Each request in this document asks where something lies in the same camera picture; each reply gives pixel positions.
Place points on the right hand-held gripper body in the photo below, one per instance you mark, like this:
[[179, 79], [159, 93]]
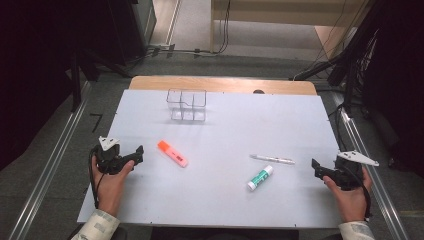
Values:
[[348, 173]]

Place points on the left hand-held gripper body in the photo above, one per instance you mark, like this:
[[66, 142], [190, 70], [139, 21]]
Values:
[[108, 160]]

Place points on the orange highlighter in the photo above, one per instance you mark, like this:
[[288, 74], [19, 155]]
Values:
[[171, 153]]

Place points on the white pen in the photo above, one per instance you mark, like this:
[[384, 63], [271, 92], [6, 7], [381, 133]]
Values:
[[273, 159]]

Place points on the green white glue stick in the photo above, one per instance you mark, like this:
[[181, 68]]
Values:
[[260, 178]]

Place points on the clear plastic organizer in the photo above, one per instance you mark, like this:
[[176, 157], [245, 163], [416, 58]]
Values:
[[186, 105]]

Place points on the person's left hand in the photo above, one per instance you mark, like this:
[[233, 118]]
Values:
[[108, 190]]

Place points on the person's right hand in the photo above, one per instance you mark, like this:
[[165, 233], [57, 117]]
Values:
[[353, 203]]

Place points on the black metal stand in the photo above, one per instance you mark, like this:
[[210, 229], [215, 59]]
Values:
[[76, 83]]

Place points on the wooden table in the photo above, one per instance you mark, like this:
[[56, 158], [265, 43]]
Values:
[[226, 85]]

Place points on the grey cabinet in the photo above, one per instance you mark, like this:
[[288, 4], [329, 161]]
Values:
[[146, 16]]

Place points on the light wooden furniture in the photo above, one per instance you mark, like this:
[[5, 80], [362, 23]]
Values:
[[283, 15]]

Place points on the metal floor rail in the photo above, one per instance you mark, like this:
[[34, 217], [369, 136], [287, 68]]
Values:
[[50, 166], [370, 186]]

